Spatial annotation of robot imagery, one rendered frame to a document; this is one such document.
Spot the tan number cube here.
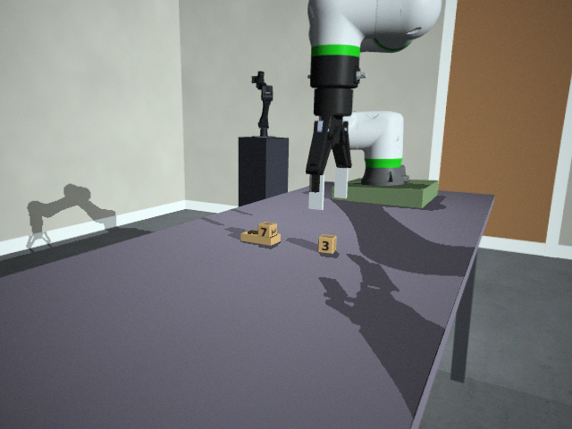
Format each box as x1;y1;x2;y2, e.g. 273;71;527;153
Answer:
258;222;277;238
318;234;337;254

